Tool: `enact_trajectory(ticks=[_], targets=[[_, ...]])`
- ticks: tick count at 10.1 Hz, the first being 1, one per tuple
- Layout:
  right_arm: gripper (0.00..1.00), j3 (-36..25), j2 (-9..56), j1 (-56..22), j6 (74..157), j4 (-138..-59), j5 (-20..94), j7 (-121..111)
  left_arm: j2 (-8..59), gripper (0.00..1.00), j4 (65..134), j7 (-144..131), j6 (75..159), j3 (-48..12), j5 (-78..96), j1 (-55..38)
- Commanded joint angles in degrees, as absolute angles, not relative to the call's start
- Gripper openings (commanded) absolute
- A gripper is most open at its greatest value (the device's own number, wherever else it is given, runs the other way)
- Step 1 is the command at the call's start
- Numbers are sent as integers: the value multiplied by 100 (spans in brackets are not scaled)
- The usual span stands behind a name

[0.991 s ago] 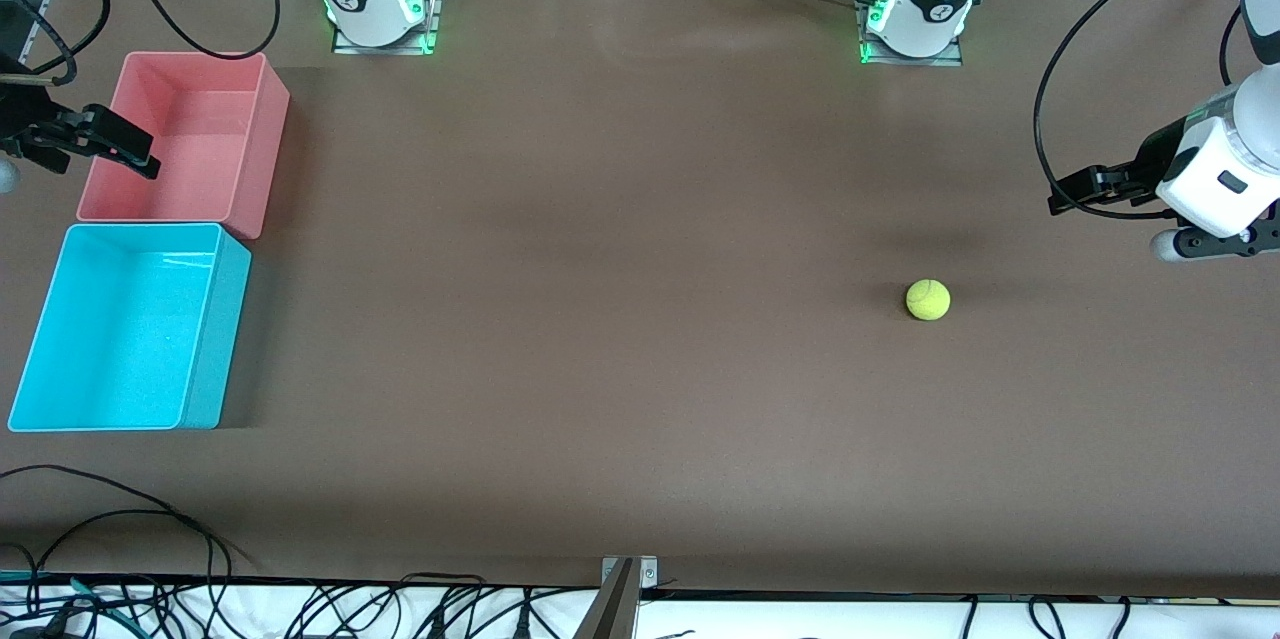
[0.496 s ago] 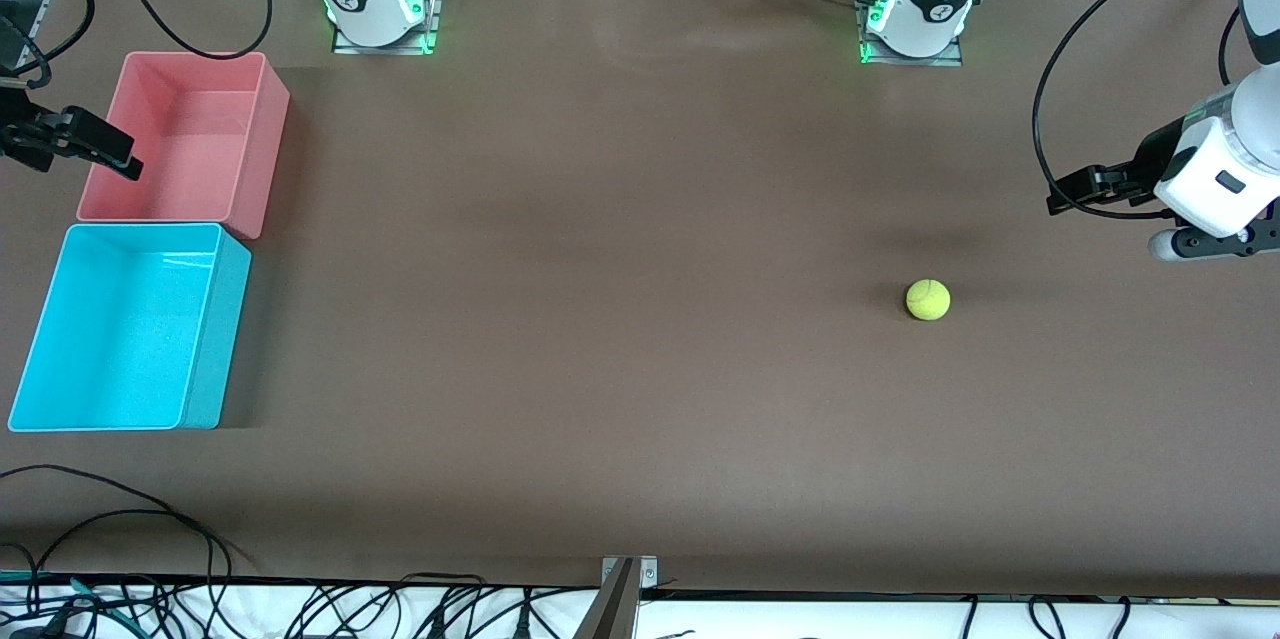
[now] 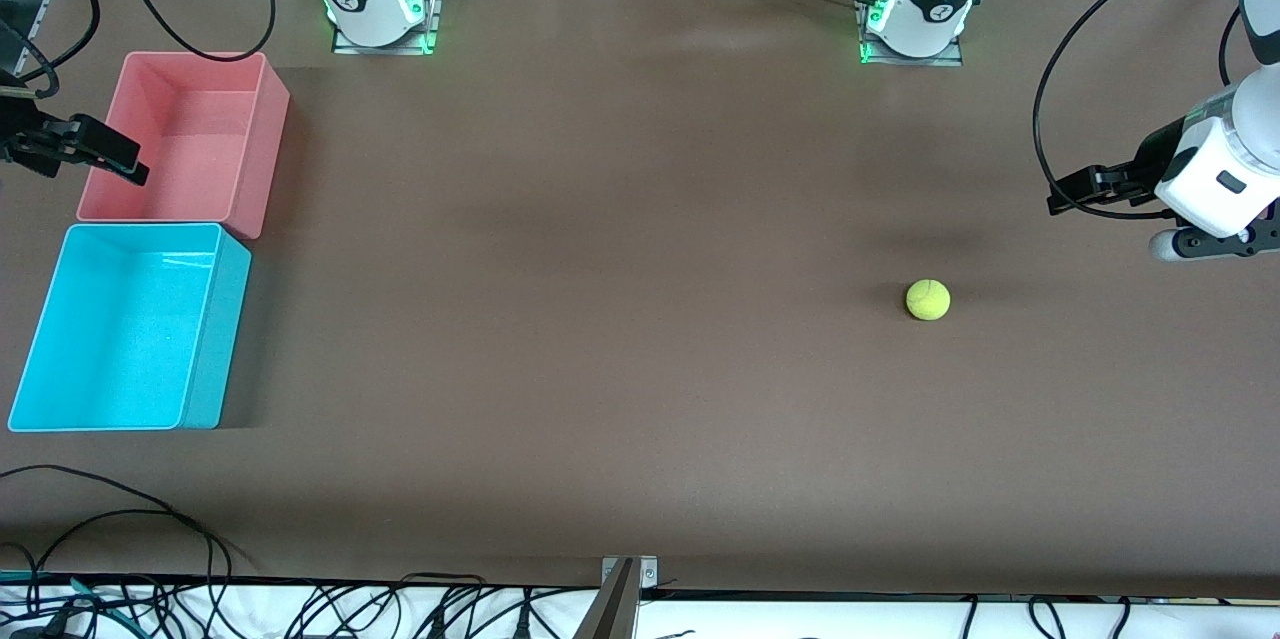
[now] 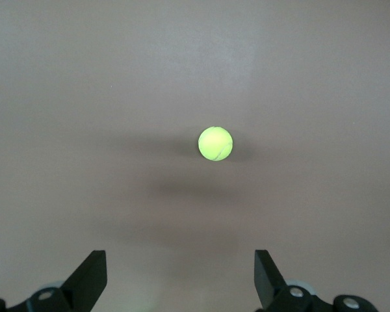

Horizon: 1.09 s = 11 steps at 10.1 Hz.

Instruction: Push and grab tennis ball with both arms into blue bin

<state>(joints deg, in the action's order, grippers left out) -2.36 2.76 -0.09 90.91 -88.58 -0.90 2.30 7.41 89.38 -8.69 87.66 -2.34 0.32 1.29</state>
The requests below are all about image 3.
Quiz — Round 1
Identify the blue plastic bin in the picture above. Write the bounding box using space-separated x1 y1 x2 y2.
7 223 253 433

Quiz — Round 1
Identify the pink plastic bin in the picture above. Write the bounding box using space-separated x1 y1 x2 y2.
76 51 292 241

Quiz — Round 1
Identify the yellow-green tennis ball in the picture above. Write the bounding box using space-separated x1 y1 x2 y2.
905 279 952 322

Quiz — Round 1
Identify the black looped floor cable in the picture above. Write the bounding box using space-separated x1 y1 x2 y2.
0 464 256 585

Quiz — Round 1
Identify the silver metal bracket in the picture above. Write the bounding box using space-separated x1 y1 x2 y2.
601 556 659 588

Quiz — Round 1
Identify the long black left arm cable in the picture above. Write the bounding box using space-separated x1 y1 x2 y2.
1033 0 1261 220

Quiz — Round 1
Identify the teal floor cable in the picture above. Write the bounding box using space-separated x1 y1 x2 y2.
0 571 136 635

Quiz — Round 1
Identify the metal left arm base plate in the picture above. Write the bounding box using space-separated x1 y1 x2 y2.
858 0 966 68

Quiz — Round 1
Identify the grey metal bar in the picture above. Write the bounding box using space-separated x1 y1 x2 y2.
572 559 641 639

